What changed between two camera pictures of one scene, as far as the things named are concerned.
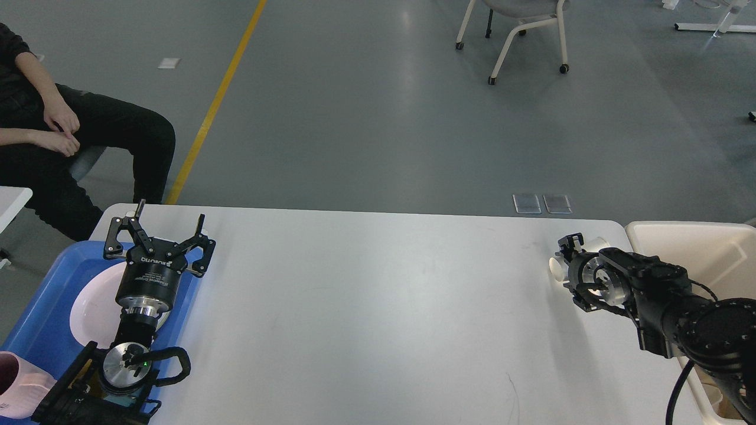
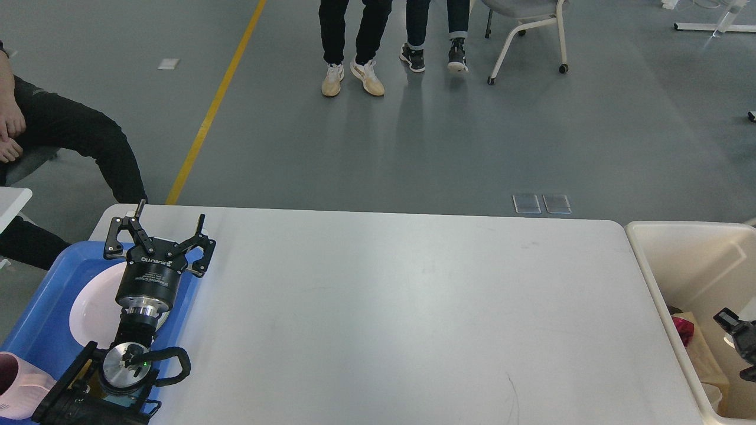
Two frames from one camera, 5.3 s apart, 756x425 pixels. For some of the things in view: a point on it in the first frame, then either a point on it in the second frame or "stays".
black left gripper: [147, 284] stays
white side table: [12, 199] stays
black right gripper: [596, 280] -> [744, 336]
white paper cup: [714, 395] stays
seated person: [49, 135] -> [31, 117]
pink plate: [95, 316] stays
